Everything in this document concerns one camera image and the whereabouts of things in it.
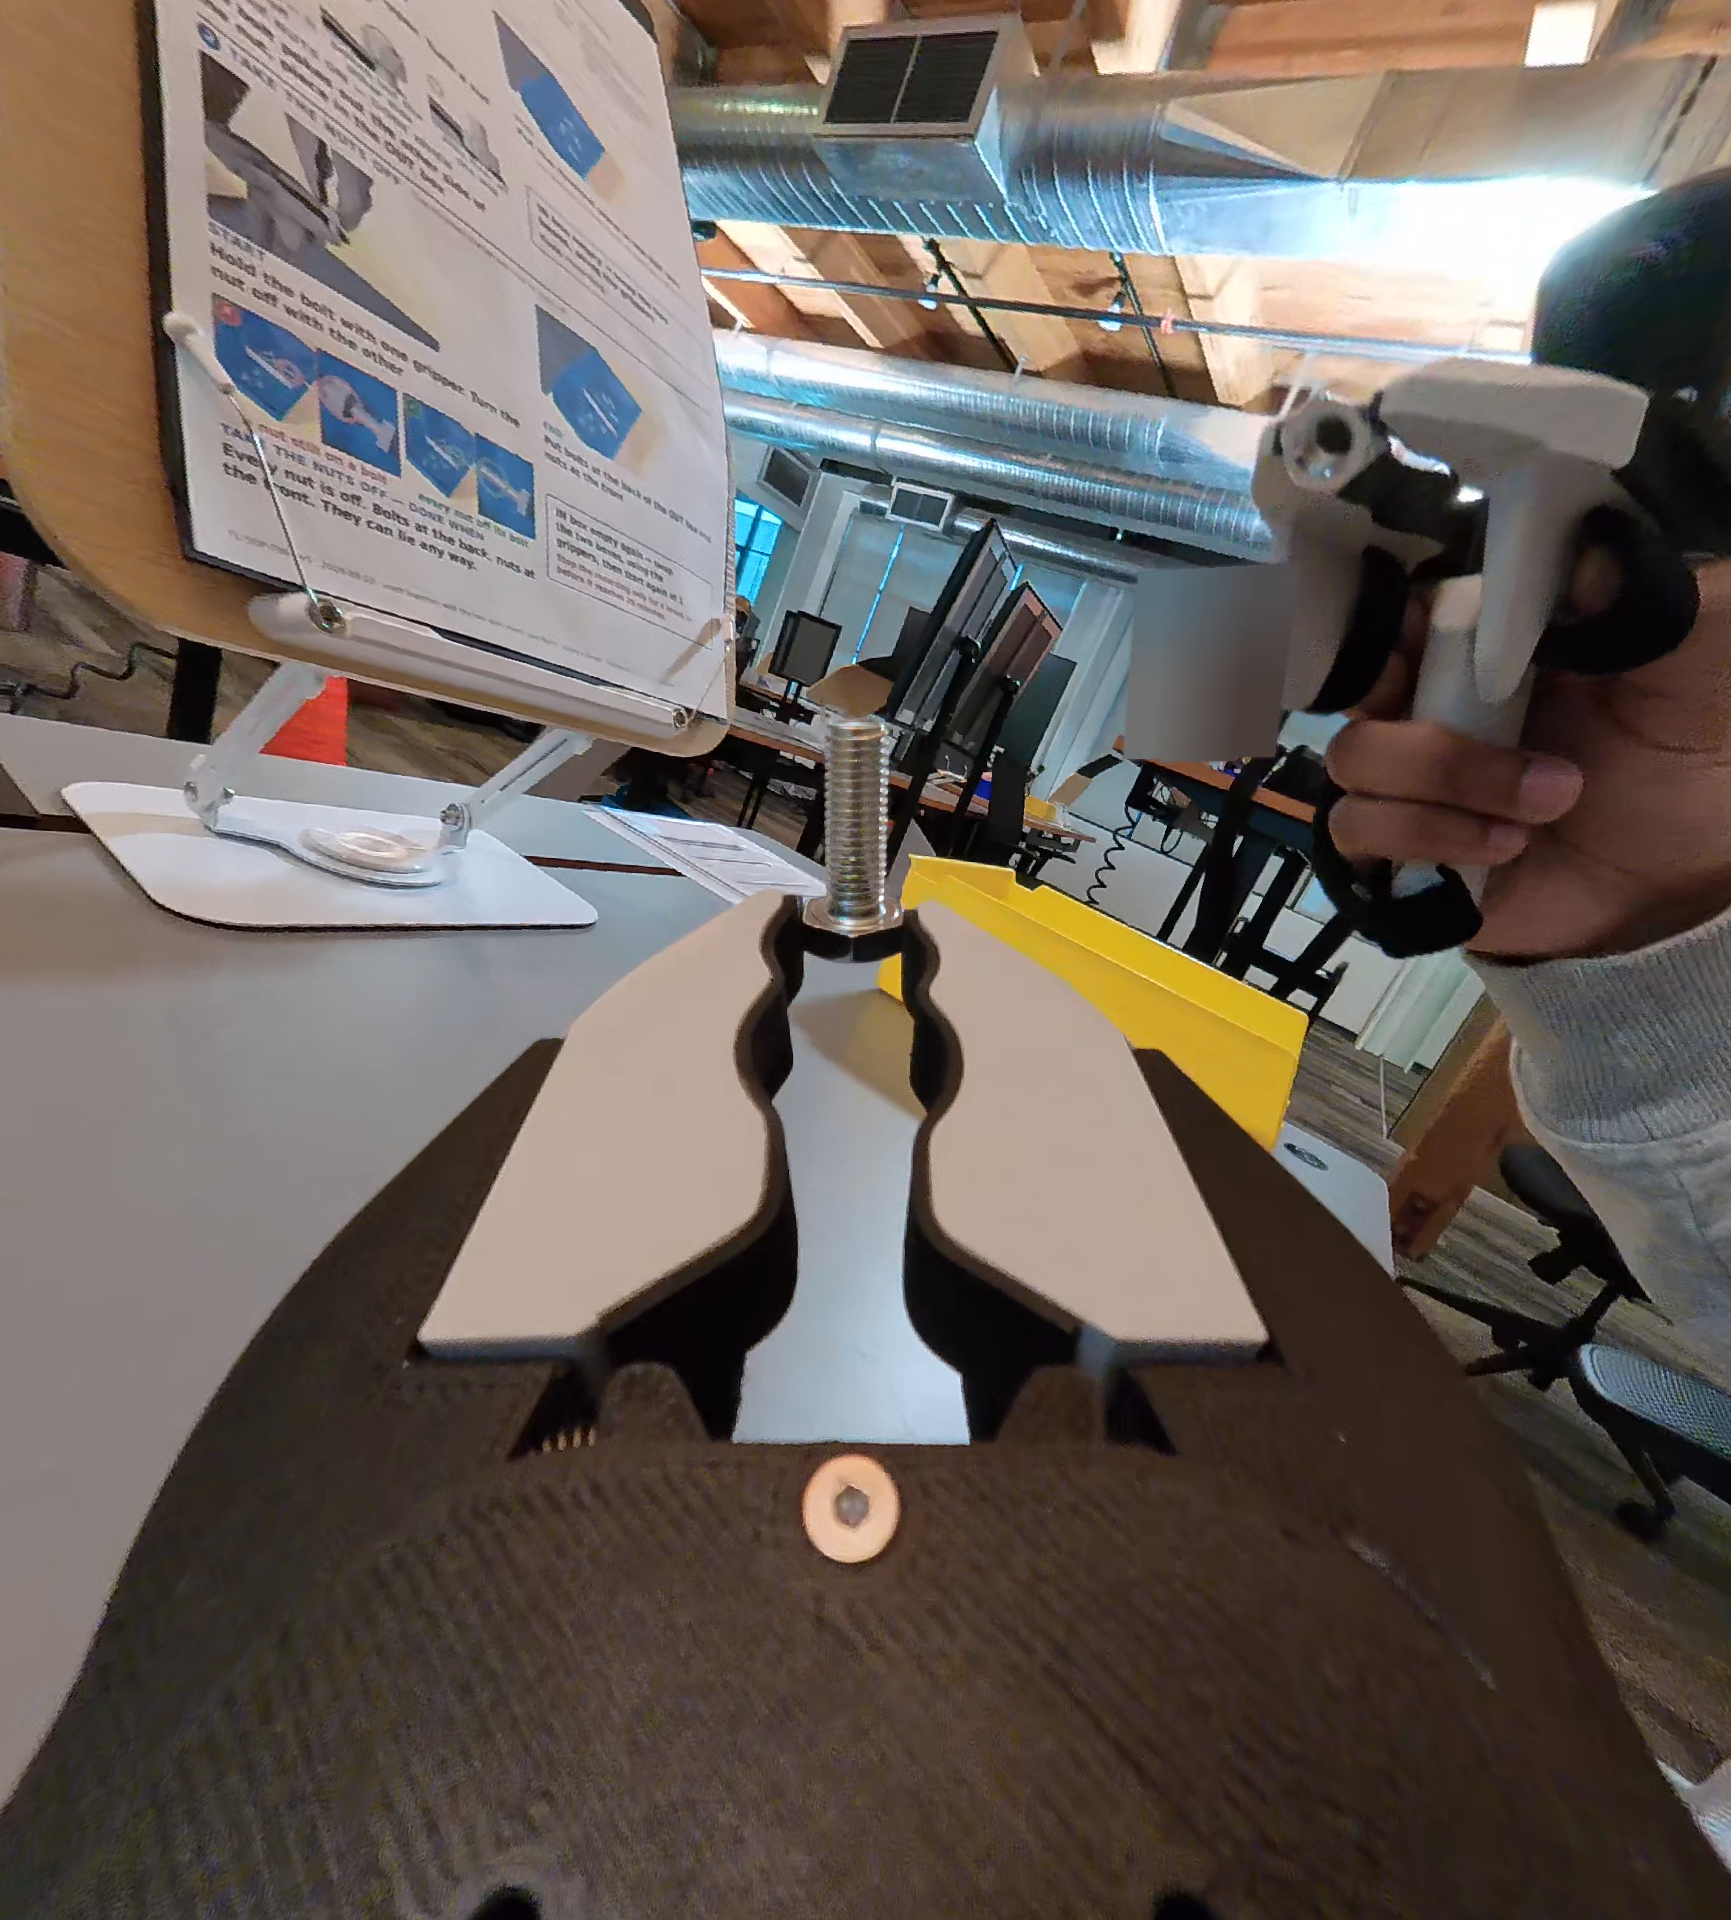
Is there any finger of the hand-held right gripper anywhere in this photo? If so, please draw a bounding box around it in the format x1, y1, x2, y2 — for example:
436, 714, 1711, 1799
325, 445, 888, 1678
1253, 393, 1490, 560

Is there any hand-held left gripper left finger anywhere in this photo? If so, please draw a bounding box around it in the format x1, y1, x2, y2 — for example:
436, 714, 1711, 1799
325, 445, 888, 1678
416, 882, 806, 1433

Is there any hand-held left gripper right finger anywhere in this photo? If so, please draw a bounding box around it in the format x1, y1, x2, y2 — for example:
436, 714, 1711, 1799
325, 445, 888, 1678
897, 902, 1277, 1440

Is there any yellow plastic bin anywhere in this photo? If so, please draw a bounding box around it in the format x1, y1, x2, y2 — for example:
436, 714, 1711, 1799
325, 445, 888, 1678
876, 854, 1311, 1156

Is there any steel bolt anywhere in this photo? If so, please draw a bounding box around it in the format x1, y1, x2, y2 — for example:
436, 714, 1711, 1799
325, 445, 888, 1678
802, 711, 911, 963

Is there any person's right forearm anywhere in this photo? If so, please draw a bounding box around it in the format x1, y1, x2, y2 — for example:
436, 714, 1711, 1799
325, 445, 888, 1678
1467, 822, 1731, 1475

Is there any grey desk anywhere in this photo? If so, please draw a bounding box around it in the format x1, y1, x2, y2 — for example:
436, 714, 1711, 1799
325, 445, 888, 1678
0, 697, 1398, 1920

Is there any person's right hand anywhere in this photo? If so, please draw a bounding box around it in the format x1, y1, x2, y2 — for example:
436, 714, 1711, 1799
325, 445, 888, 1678
1321, 560, 1731, 964

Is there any black monitor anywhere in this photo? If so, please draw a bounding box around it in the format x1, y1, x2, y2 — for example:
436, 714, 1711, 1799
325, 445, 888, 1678
927, 515, 1021, 726
980, 574, 1082, 757

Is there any laminated paper sheet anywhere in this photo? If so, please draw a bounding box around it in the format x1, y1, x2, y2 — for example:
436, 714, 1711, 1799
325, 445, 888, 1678
584, 801, 826, 907

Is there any metal air vent box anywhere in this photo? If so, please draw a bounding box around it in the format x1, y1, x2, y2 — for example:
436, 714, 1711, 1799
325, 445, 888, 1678
812, 12, 1041, 147

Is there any orange traffic cone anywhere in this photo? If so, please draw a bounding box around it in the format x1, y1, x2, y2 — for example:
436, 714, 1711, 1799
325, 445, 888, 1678
272, 677, 358, 771

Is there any black office chair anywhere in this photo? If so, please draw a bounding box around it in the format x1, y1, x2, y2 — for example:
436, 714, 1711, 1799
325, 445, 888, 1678
1399, 1142, 1731, 1548

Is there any silver ventilation duct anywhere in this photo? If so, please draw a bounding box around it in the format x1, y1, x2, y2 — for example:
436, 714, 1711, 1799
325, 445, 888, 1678
670, 54, 1677, 261
712, 325, 1277, 560

